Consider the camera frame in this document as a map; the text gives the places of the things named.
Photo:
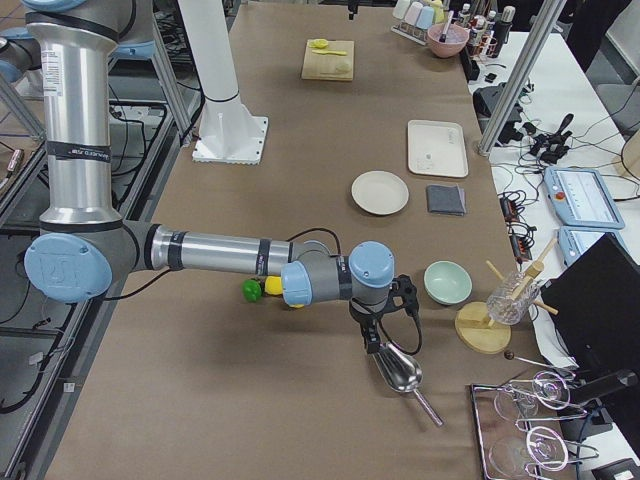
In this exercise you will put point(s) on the lemon slices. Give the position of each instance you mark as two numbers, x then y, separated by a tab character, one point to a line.
318	43

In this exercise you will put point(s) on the black monitor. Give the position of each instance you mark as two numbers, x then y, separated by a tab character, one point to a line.
597	298

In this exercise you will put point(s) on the aluminium frame post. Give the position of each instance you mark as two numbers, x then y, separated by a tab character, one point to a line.
541	29

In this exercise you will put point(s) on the yellow plastic knife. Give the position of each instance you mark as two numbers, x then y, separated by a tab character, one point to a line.
329	52

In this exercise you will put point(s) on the metal scoop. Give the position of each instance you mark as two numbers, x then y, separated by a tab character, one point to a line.
403	374

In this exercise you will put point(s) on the pink bowl with ice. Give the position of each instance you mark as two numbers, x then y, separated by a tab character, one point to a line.
456	39

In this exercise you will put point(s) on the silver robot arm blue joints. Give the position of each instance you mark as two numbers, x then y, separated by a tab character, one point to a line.
85	245

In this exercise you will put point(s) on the wooden cutting board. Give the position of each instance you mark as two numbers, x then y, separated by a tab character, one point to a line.
329	67

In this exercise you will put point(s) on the blue teach pendant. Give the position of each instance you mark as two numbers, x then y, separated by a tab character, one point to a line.
581	198
573	241

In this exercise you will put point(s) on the cream round plate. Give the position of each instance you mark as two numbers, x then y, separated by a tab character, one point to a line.
380	192

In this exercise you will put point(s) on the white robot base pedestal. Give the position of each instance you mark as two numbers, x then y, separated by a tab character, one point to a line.
228	132

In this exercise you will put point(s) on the cream rabbit tray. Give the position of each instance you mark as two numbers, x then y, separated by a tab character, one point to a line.
436	148

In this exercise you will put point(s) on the pastel cup rack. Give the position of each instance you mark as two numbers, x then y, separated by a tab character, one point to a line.
414	18

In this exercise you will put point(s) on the wooden cup stand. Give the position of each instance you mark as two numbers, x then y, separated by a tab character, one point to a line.
478	331

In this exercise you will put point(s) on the metal wine glass rack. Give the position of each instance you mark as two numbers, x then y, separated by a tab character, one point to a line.
518	428

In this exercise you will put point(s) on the yellow lemon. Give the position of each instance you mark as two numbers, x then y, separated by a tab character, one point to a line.
273	286

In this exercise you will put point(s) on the clear glass cup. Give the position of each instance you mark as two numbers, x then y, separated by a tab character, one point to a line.
512	298

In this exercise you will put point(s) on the grey folded cloth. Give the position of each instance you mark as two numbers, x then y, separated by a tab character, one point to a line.
446	200

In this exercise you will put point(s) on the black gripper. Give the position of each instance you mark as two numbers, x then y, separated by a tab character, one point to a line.
363	320

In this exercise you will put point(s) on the metal tongs in bowl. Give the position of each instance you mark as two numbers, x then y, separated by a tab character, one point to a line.
446	26

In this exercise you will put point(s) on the mint green bowl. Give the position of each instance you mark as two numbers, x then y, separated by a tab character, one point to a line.
447	283

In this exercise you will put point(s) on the green lime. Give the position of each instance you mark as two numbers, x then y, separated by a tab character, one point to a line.
252	290

